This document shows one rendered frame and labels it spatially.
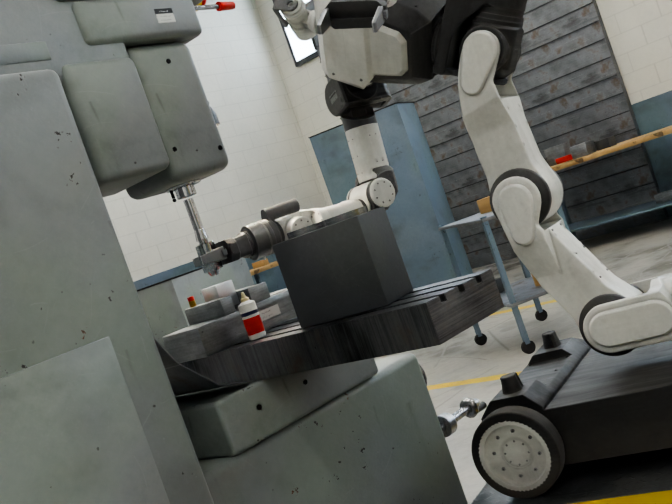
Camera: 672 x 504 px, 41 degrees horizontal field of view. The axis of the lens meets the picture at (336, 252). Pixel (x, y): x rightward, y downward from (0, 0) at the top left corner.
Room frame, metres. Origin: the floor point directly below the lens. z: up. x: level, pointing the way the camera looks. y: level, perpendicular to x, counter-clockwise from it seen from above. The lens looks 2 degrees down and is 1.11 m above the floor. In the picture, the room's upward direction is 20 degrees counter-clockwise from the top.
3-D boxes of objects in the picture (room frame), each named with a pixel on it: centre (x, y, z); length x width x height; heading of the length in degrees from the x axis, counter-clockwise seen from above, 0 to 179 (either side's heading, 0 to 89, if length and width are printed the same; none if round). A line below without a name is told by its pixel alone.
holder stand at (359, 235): (1.86, 0.00, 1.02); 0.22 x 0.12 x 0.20; 58
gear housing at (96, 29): (2.10, 0.32, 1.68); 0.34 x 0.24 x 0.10; 137
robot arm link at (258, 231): (2.18, 0.21, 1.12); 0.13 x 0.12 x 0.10; 29
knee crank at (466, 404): (2.42, -0.18, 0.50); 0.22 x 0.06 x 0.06; 137
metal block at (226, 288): (2.14, 0.30, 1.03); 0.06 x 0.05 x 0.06; 44
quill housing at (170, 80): (2.13, 0.29, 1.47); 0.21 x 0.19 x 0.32; 47
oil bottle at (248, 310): (2.01, 0.23, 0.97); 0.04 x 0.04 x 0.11
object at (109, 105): (1.99, 0.42, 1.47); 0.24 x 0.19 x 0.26; 47
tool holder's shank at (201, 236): (2.13, 0.29, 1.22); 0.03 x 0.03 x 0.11
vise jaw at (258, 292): (2.18, 0.26, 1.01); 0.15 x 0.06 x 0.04; 44
